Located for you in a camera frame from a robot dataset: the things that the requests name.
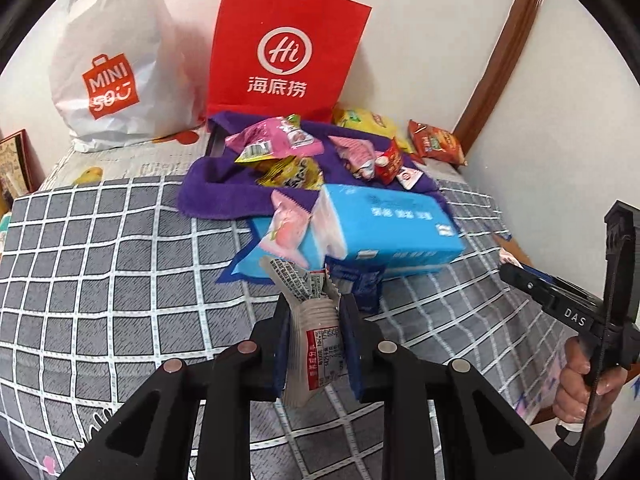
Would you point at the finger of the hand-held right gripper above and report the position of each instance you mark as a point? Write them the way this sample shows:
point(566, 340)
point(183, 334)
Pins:
point(530, 287)

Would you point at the grey checked blanket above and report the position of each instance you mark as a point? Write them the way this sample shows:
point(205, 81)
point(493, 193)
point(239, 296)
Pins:
point(125, 260)

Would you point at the dark blue snack packet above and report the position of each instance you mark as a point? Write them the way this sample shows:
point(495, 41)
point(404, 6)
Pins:
point(367, 285)

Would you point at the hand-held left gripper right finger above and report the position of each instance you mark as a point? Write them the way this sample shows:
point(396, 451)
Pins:
point(351, 370)

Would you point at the pink snack packet yellow end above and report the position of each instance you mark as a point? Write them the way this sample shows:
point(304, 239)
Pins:
point(270, 135)

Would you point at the purple towel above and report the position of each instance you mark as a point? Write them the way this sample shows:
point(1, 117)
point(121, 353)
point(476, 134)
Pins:
point(220, 185)

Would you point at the beige snack packet red label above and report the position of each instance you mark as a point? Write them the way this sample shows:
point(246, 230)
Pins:
point(317, 340)

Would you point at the light pink peach snack packet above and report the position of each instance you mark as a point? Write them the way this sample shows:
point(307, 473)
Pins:
point(287, 225)

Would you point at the person's right hand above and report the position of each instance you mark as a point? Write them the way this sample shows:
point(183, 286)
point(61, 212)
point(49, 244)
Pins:
point(575, 390)

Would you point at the small red white snack packet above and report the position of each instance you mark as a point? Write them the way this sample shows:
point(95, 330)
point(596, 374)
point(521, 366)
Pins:
point(410, 177)

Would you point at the orange chip bag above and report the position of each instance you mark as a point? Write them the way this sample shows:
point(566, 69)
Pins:
point(435, 142)

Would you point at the red paper bag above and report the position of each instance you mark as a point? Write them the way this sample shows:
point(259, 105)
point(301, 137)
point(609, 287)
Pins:
point(280, 10)

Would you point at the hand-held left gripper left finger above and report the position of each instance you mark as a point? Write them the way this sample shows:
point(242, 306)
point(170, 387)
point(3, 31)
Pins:
point(280, 375)

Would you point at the large pink snack packet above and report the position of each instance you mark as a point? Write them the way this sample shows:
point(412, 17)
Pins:
point(355, 152)

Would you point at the yellow chip bag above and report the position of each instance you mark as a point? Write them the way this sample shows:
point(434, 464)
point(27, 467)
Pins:
point(365, 120)

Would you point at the white plastic shopping bag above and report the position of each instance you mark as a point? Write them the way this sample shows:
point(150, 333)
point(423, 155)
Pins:
point(125, 20)

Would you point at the patterned brown box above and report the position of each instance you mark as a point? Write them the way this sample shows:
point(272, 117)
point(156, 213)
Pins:
point(17, 165)

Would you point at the wooden door frame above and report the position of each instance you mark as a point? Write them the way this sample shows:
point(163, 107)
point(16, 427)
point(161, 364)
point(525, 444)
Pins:
point(505, 60)

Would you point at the blue tissue pack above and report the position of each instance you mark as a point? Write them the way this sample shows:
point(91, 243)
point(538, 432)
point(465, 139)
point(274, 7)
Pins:
point(390, 230)

